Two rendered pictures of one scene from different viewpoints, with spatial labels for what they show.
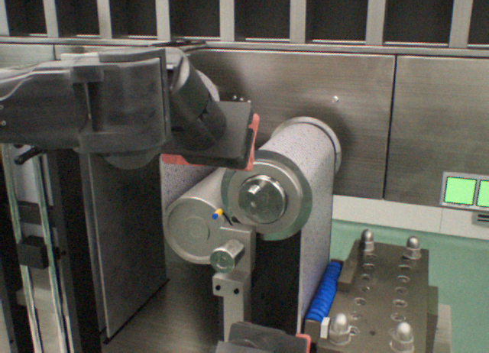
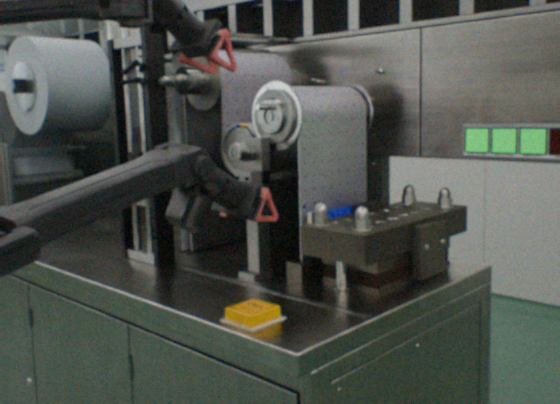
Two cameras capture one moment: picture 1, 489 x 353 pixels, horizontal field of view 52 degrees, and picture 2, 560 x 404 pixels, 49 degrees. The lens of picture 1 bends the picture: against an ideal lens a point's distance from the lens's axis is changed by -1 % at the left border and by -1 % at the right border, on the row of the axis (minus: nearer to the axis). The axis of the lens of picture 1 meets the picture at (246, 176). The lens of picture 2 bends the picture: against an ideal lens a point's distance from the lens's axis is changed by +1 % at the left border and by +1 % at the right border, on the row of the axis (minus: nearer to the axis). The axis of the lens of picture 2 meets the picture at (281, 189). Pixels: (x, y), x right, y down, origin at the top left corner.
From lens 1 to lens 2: 0.78 m
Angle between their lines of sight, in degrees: 26
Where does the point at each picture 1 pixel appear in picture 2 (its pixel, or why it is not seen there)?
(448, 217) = not seen: outside the picture
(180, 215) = (231, 139)
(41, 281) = not seen: hidden behind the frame
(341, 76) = (383, 51)
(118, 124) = (115, 3)
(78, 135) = (99, 8)
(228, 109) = (207, 24)
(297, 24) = (353, 15)
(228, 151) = (199, 43)
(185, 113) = (166, 13)
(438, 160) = (458, 114)
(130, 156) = (123, 21)
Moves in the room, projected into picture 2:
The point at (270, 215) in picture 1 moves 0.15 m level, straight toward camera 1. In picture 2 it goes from (274, 126) to (238, 129)
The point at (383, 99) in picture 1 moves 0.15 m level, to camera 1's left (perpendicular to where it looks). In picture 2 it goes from (413, 66) to (351, 70)
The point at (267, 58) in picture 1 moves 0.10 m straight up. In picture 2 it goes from (333, 44) to (332, 4)
